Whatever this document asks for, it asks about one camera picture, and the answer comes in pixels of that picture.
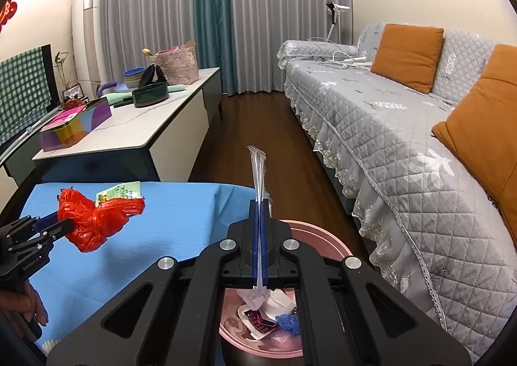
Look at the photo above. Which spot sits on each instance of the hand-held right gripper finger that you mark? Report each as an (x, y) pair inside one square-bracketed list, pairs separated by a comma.
[(264, 245), (254, 245)]

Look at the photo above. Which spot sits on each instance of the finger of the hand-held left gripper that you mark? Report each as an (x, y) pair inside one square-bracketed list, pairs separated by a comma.
[(56, 220), (36, 241)]

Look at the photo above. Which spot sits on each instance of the red plastic bag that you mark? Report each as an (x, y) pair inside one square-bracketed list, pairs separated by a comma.
[(93, 224)]

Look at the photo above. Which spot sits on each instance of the white bubble wrap sheet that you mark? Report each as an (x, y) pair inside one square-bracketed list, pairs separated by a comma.
[(252, 297)]

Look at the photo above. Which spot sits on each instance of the pink bin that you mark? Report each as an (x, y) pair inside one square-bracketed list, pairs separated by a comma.
[(323, 241)]

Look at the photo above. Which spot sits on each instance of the torn white paper box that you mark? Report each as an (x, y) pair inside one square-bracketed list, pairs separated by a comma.
[(278, 303)]

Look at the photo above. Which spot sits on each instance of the clear plastic straw wrapper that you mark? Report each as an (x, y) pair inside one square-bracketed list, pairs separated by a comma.
[(257, 172)]

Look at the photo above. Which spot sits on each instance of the purple patterned box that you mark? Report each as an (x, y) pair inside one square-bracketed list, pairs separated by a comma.
[(260, 321)]

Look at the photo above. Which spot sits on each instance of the blue plastic bag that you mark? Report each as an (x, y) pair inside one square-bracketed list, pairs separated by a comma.
[(289, 323)]

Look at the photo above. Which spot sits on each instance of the person's left hand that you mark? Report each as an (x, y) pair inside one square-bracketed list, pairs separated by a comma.
[(34, 305)]

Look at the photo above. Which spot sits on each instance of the television stand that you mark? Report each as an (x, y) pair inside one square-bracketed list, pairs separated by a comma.
[(16, 172)]

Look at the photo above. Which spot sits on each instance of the green packet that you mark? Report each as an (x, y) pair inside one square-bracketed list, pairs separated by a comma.
[(121, 190)]

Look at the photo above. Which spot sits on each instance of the white rod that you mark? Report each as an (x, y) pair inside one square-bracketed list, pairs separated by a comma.
[(14, 144)]

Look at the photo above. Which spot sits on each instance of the colourful rectangular box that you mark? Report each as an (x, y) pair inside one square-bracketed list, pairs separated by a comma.
[(72, 127)]

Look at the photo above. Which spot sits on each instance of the blue tablecloth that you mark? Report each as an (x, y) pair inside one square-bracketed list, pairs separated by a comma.
[(161, 220)]

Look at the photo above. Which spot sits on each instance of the green checkered cloth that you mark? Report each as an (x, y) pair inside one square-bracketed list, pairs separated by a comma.
[(22, 95)]

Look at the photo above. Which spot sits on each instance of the mint green cloth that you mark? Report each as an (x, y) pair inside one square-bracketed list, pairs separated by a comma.
[(117, 98)]

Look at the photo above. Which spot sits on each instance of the black television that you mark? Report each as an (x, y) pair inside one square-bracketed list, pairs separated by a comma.
[(53, 75)]

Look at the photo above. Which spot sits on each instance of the white top coffee table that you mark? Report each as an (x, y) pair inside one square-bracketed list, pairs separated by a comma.
[(161, 119)]

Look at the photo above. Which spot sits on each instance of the bamboo plant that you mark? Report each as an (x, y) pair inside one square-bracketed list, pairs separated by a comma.
[(60, 67)]

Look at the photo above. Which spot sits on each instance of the grey quilted sofa cover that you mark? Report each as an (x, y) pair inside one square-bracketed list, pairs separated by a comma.
[(383, 148)]

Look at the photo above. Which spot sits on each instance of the dark green bowl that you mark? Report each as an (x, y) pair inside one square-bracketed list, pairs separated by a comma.
[(151, 95)]

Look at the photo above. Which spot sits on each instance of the stack of coloured bowls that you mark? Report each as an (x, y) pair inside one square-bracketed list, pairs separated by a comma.
[(133, 75)]

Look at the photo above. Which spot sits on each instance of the yellow tulip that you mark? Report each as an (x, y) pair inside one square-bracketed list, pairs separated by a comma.
[(147, 52)]

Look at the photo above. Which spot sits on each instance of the pink lace basket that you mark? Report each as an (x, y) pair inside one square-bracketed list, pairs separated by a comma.
[(177, 65)]

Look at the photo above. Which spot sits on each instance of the white standing air conditioner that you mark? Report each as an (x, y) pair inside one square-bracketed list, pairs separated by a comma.
[(87, 27)]

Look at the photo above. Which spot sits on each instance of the teal curtain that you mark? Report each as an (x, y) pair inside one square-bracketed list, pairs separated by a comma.
[(212, 18)]

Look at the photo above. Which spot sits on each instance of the grey curtain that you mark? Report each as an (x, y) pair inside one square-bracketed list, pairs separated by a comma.
[(282, 6), (145, 6)]

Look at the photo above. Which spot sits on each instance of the orange cushion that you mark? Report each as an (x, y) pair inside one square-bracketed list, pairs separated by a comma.
[(484, 127), (406, 57)]

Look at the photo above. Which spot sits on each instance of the white floor lamp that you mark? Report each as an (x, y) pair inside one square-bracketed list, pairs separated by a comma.
[(335, 14)]

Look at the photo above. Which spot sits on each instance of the photo frame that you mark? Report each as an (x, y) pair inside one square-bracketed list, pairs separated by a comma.
[(72, 92)]

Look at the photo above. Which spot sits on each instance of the red wall decoration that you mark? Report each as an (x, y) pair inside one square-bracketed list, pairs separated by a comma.
[(7, 14)]

